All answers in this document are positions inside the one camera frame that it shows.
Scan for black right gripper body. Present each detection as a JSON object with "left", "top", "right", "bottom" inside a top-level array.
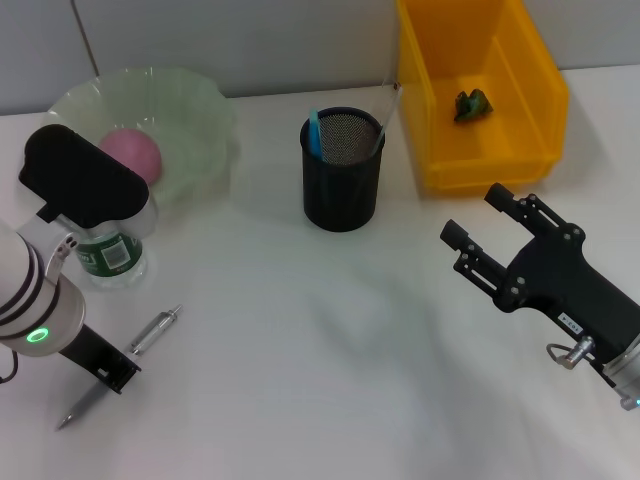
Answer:
[{"left": 494, "top": 224, "right": 640, "bottom": 369}]

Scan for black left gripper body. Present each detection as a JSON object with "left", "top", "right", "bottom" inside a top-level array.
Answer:
[{"left": 57, "top": 323, "right": 121, "bottom": 384}]

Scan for silver ballpoint pen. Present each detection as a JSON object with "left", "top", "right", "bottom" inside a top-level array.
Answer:
[{"left": 54, "top": 303, "right": 184, "bottom": 432}]

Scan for clear water bottle green label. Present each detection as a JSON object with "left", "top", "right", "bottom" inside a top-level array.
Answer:
[{"left": 73, "top": 199, "right": 150, "bottom": 291}]

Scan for green plastic wrapper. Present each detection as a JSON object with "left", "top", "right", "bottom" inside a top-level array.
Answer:
[{"left": 452, "top": 88, "right": 494, "bottom": 124}]

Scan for transparent plastic ruler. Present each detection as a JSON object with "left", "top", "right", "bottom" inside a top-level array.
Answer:
[{"left": 372, "top": 74, "right": 405, "bottom": 155}]

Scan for blue scissors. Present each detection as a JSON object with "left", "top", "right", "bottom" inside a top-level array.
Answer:
[{"left": 307, "top": 108, "right": 327, "bottom": 160}]

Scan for pink peach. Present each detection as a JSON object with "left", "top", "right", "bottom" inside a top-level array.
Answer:
[{"left": 98, "top": 128, "right": 164, "bottom": 187}]

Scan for black mesh pen cup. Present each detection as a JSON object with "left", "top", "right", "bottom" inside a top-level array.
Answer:
[{"left": 299, "top": 106, "right": 386, "bottom": 232}]

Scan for translucent green fruit plate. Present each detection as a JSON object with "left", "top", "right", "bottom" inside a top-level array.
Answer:
[{"left": 44, "top": 67, "right": 239, "bottom": 211}]

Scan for yellow plastic storage bin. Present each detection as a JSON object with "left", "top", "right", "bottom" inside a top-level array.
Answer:
[{"left": 394, "top": 0, "right": 570, "bottom": 191}]

